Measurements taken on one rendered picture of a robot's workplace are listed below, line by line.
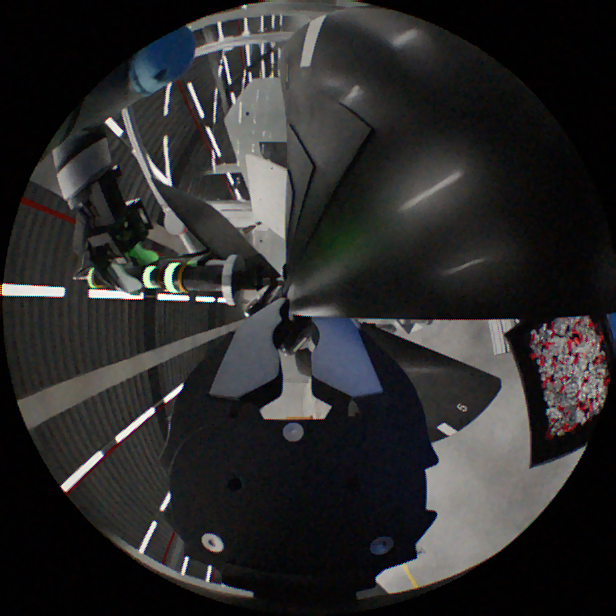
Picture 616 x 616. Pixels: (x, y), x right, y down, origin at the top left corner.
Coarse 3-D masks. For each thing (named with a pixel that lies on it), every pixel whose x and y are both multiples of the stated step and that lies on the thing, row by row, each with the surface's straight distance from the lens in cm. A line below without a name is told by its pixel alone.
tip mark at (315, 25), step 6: (318, 18) 11; (312, 24) 11; (318, 24) 11; (312, 30) 11; (318, 30) 10; (306, 36) 12; (312, 36) 11; (306, 42) 11; (312, 42) 10; (306, 48) 11; (312, 48) 10; (306, 54) 11; (306, 60) 10
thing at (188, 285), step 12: (84, 276) 52; (192, 276) 27; (204, 276) 26; (216, 276) 25; (240, 276) 25; (252, 276) 24; (192, 288) 28; (204, 288) 27; (216, 288) 26; (240, 288) 26; (252, 288) 25
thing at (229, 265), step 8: (208, 256) 31; (232, 256) 25; (240, 256) 26; (192, 264) 31; (200, 264) 30; (208, 264) 29; (216, 264) 29; (224, 264) 28; (232, 264) 23; (240, 264) 26; (224, 272) 23; (232, 272) 23; (224, 280) 23; (232, 280) 23; (224, 288) 23; (232, 288) 23; (224, 296) 24; (232, 296) 24; (240, 296) 27; (232, 304) 25
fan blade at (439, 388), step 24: (384, 336) 26; (408, 360) 27; (432, 360) 26; (456, 360) 26; (432, 384) 28; (456, 384) 28; (480, 384) 28; (432, 408) 30; (480, 408) 30; (432, 432) 34; (456, 432) 34
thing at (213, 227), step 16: (160, 192) 35; (176, 192) 42; (176, 208) 35; (192, 208) 40; (208, 208) 46; (192, 224) 34; (208, 224) 38; (224, 224) 42; (208, 240) 33; (224, 240) 36; (240, 240) 39; (224, 256) 32
